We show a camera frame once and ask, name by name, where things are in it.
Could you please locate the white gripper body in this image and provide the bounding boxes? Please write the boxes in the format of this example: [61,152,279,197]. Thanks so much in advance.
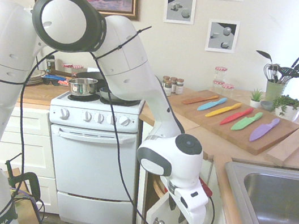
[169,179,212,224]

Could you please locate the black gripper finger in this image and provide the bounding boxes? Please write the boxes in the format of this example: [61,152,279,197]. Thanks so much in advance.
[166,192,181,213]
[176,210,189,224]

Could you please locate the white drawer cabinet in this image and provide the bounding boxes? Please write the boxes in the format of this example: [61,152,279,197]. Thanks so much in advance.
[0,104,76,216]

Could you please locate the large wooden carousel shelf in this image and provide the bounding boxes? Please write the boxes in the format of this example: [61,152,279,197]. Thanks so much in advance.
[149,175,170,205]

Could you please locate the white oven drawer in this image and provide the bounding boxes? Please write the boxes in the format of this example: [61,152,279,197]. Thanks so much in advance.
[52,188,138,224]

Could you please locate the large wooden cutting board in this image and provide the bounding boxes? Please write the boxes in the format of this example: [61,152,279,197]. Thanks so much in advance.
[161,83,299,164]

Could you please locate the white kitchen stove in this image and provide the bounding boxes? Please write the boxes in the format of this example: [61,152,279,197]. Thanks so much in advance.
[30,84,158,224]

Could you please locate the white oven door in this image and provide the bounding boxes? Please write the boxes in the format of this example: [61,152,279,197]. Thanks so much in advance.
[40,121,146,205]

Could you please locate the white stove knob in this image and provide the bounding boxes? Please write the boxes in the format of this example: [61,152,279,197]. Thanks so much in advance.
[83,110,94,124]
[93,111,106,125]
[58,107,71,121]
[117,115,130,128]
[105,113,118,126]

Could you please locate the red plastic knife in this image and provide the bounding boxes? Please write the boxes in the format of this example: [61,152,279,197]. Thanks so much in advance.
[219,102,255,130]

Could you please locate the green plastic knife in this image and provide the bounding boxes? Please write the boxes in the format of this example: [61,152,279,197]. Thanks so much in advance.
[230,107,264,136]

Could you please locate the yellow plastic knife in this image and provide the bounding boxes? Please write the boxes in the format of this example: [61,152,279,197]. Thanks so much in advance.
[204,96,244,123]

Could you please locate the purple plastic knife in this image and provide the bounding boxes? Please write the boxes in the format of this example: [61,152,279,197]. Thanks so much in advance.
[248,114,281,147]

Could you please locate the blue plastic knife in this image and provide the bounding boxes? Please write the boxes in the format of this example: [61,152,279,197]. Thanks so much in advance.
[196,93,228,116]

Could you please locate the orange plastic knife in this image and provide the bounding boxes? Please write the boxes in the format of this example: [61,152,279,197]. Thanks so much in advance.
[181,89,220,111]

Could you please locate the glass spice jar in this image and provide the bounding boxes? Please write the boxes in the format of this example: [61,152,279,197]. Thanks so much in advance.
[174,78,185,95]
[161,75,171,89]
[161,79,174,98]
[168,76,179,95]

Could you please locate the light wooden plank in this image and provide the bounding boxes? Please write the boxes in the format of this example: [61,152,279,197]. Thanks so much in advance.
[263,119,299,170]

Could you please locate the jar with red checkered lid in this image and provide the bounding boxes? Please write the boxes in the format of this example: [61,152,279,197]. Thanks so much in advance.
[210,78,225,95]
[213,65,229,83]
[220,82,236,99]
[60,61,85,77]

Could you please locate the small succulent in white pot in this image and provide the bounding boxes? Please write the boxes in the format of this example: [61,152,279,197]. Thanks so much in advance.
[247,87,266,110]

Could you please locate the small grey bowl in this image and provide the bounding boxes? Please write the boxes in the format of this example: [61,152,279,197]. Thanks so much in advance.
[259,99,275,112]

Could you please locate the dark shallow pan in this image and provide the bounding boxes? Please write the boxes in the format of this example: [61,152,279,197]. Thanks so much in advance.
[97,85,142,107]

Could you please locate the leafy plant in white pot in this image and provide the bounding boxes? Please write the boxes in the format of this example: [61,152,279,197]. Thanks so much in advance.
[269,92,299,122]

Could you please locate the green utensil holder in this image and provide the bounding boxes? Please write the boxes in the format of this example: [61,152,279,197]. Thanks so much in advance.
[263,79,288,104]

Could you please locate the black clamp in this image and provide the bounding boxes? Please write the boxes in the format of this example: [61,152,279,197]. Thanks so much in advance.
[0,150,48,207]

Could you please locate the stainless steel pot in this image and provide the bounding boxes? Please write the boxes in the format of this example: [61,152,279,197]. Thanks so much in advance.
[66,74,99,99]

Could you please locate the metal whisk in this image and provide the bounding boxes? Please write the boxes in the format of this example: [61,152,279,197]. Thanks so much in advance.
[261,62,281,83]

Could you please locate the black slotted spoon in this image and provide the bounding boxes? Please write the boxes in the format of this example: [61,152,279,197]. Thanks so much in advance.
[275,65,297,86]

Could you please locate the black serving spoon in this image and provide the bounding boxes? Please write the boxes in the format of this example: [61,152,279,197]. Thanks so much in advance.
[254,49,275,66]

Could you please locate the black sunglasses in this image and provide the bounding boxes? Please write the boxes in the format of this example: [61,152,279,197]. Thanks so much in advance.
[40,76,61,88]

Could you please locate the stack of plates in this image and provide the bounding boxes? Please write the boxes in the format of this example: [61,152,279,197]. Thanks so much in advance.
[24,66,49,89]

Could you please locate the dark bottle with label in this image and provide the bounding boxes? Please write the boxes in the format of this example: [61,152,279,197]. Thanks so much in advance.
[44,54,58,72]

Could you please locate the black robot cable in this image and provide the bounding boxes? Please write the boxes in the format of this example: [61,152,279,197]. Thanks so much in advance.
[0,37,239,224]

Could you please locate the blue handled utensil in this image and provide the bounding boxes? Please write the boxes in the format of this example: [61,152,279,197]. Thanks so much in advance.
[41,71,67,83]

